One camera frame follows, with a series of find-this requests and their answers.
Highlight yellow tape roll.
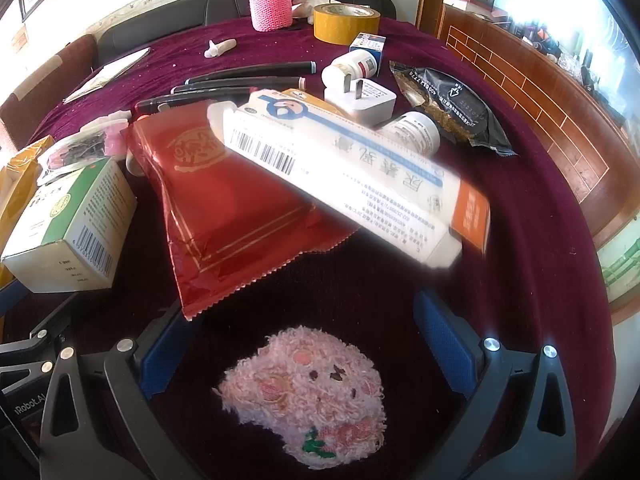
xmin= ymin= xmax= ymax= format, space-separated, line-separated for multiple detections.
xmin=312 ymin=2 xmax=382 ymax=45

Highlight yellow bag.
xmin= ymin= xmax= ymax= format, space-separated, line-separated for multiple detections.
xmin=0 ymin=135 xmax=56 ymax=288

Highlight purple tablecloth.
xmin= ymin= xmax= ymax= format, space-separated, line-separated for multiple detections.
xmin=0 ymin=17 xmax=616 ymax=480

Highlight white plastic sachet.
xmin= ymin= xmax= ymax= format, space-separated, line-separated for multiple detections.
xmin=207 ymin=87 xmax=493 ymax=270

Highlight small blue white box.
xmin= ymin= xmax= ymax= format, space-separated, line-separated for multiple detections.
xmin=350 ymin=32 xmax=388 ymax=68

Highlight pink and white packet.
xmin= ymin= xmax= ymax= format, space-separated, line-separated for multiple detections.
xmin=82 ymin=115 xmax=132 ymax=161

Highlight black marker pink caps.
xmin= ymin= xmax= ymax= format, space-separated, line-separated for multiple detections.
xmin=170 ymin=76 xmax=307 ymax=95

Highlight green and white box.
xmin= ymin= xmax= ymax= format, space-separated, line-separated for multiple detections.
xmin=1 ymin=157 xmax=138 ymax=293

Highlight white pill bottle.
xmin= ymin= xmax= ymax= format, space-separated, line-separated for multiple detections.
xmin=321 ymin=50 xmax=378 ymax=88

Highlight black snack packet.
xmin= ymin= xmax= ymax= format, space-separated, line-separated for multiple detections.
xmin=389 ymin=60 xmax=518 ymax=157

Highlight black sofa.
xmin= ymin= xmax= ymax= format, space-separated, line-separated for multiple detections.
xmin=97 ymin=0 xmax=398 ymax=66

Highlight black marker blue caps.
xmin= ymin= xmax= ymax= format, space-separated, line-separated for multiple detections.
xmin=184 ymin=60 xmax=317 ymax=86

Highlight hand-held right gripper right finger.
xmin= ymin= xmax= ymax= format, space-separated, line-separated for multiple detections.
xmin=412 ymin=287 xmax=593 ymax=480

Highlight clear bag dark contents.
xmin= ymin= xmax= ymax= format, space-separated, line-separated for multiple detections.
xmin=37 ymin=127 xmax=108 ymax=183

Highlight white charger plug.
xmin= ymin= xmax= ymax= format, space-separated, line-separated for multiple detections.
xmin=324 ymin=71 xmax=398 ymax=126

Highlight wooden cabinet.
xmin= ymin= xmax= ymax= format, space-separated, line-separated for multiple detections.
xmin=415 ymin=0 xmax=640 ymax=326

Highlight white crumpled tissue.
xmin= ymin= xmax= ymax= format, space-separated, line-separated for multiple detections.
xmin=291 ymin=0 xmax=331 ymax=23

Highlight white paper stack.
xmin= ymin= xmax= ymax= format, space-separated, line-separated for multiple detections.
xmin=62 ymin=47 xmax=151 ymax=105

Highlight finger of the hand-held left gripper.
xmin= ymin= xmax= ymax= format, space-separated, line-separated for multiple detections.
xmin=0 ymin=275 xmax=83 ymax=386

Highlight white bottle green label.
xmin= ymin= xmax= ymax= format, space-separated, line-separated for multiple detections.
xmin=377 ymin=111 xmax=442 ymax=158

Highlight red foil packet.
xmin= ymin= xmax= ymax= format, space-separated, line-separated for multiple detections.
xmin=120 ymin=115 xmax=361 ymax=322

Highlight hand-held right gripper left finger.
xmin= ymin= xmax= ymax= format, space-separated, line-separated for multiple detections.
xmin=39 ymin=302 xmax=203 ymax=480

